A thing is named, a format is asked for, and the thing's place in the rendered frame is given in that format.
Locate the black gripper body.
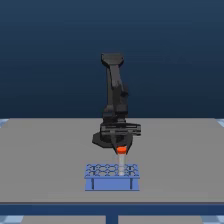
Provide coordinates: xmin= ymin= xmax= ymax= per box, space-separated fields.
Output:
xmin=99 ymin=122 xmax=144 ymax=138

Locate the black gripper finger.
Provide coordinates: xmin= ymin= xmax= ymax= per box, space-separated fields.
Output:
xmin=109 ymin=134 xmax=121 ymax=153
xmin=124 ymin=134 xmax=135 ymax=153

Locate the orange-capped clear centrifuge tube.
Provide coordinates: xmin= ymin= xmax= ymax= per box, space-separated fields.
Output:
xmin=116 ymin=146 xmax=128 ymax=177

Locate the blue tube rack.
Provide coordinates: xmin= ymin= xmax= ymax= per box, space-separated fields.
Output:
xmin=83 ymin=162 xmax=141 ymax=192

